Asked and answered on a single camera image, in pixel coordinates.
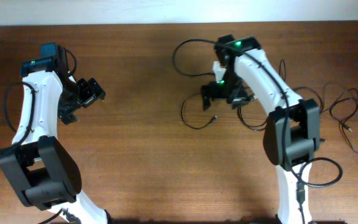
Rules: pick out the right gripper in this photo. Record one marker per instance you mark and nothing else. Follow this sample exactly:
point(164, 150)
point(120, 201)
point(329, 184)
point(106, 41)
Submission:
point(242, 97)

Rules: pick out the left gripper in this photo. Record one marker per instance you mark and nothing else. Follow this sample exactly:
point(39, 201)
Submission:
point(93, 91)

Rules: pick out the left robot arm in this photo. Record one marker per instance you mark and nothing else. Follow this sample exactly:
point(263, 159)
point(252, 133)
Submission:
point(39, 169)

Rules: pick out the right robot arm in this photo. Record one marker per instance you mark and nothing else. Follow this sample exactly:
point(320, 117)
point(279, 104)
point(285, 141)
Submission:
point(292, 133)

